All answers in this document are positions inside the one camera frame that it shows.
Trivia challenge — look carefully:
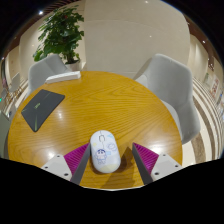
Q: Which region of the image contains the grey-green armchair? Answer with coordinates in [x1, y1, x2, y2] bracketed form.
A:
[0, 109, 11, 159]

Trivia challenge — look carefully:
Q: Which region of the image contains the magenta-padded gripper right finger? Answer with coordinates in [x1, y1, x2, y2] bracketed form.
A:
[132, 143, 184, 185]

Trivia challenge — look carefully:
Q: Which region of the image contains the white power strip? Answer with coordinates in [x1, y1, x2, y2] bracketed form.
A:
[44, 70, 82, 84]

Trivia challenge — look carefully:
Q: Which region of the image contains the green potted plant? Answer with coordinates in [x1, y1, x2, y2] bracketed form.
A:
[32, 6, 85, 72]

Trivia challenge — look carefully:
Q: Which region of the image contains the small white chair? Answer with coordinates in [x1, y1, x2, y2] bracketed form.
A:
[8, 72, 23, 94]

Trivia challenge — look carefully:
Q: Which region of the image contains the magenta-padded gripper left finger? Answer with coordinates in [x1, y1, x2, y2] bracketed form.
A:
[41, 143, 92, 185]

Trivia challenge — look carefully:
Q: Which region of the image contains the white cartoon-print computer mouse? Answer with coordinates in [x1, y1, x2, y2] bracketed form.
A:
[89, 129, 122, 174]

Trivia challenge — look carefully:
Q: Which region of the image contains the light grey shell chair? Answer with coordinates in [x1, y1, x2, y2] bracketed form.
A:
[133, 53, 202, 145]
[27, 53, 73, 98]

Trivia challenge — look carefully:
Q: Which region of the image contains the dark grey mouse pad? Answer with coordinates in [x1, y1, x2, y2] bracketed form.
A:
[20, 88, 66, 133]

